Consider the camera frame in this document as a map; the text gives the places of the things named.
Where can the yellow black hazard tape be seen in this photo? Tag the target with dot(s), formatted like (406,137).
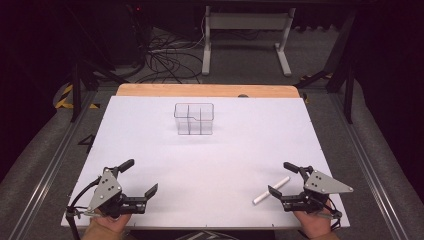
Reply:
(65,95)

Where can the white pen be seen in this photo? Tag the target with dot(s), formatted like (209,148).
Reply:
(271,190)

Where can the white metal stand frame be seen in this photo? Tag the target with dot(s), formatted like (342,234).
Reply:
(246,21)

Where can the person's left hand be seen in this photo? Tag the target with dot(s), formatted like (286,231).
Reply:
(115,224)

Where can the clear plastic divided organizer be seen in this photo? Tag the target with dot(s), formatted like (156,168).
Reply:
(193,118)

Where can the black metal stand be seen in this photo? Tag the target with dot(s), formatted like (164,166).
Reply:
(348,83)
(76,90)

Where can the person's right hand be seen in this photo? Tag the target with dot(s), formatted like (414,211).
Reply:
(313,223)

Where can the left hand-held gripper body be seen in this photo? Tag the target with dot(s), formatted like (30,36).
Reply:
(106,188)

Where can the aluminium floor rail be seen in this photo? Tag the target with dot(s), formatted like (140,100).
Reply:
(366,166)
(50,170)

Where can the black equipment case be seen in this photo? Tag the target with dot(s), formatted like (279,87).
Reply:
(123,33)

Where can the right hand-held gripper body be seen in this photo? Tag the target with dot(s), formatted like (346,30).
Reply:
(322,185)

